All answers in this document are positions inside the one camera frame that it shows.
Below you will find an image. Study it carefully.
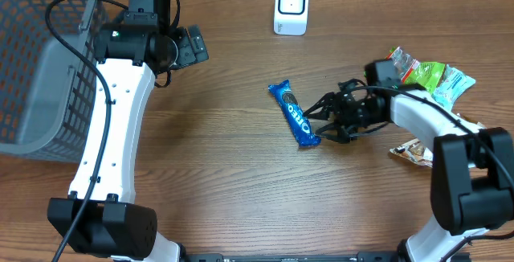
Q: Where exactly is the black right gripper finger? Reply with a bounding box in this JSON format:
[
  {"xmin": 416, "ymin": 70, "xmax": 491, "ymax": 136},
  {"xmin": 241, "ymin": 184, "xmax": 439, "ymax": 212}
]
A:
[
  {"xmin": 315, "ymin": 122, "xmax": 353, "ymax": 144},
  {"xmin": 303, "ymin": 92, "xmax": 336, "ymax": 120}
]

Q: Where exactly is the blue Oreo cookie pack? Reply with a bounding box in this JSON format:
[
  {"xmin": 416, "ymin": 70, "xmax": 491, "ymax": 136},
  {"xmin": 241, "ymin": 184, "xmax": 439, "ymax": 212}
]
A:
[{"xmin": 268, "ymin": 80, "xmax": 321, "ymax": 147}]

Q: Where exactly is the beige tissue pack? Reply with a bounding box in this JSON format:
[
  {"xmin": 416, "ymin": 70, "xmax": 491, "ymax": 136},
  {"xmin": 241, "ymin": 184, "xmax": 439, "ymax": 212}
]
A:
[{"xmin": 388, "ymin": 113, "xmax": 487, "ymax": 169}]

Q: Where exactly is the green red snack bag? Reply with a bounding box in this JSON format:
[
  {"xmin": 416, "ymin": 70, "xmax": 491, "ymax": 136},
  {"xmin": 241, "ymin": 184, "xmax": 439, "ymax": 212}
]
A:
[{"xmin": 388, "ymin": 47, "xmax": 445, "ymax": 93}]

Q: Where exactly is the mint wet wipes pack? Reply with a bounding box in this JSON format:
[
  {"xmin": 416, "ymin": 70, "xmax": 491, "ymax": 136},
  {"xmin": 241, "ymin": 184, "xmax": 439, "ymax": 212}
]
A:
[{"xmin": 432, "ymin": 64, "xmax": 475, "ymax": 111}]

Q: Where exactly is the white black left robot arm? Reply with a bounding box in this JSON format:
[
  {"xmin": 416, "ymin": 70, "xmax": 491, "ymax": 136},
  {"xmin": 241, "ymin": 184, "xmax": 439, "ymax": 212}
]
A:
[{"xmin": 47, "ymin": 0, "xmax": 209, "ymax": 262}]

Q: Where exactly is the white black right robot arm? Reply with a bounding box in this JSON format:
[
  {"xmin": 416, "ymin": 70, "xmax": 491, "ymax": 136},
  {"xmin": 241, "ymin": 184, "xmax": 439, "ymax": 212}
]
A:
[{"xmin": 304, "ymin": 59, "xmax": 513, "ymax": 261}]

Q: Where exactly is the white barcode scanner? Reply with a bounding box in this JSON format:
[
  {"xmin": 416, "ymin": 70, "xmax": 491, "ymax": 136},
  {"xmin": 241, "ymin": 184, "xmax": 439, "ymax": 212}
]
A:
[{"xmin": 273, "ymin": 0, "xmax": 309, "ymax": 36}]

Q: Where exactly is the dark grey plastic basket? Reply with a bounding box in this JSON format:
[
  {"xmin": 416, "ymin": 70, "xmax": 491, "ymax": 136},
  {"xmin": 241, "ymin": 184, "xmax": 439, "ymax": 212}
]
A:
[{"xmin": 1, "ymin": 0, "xmax": 108, "ymax": 162}]

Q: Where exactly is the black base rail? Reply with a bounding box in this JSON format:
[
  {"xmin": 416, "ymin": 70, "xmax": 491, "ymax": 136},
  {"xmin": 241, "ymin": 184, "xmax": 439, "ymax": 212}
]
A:
[{"xmin": 178, "ymin": 251, "xmax": 407, "ymax": 262}]

